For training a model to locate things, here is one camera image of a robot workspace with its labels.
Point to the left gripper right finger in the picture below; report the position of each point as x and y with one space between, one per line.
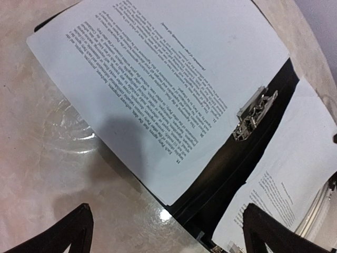
261 231

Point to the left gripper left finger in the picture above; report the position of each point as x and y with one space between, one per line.
73 232

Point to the black file folder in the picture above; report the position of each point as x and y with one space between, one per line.
237 158

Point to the printed paper stack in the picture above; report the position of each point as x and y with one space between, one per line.
297 162

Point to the curved aluminium rail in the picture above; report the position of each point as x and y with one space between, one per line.
314 218

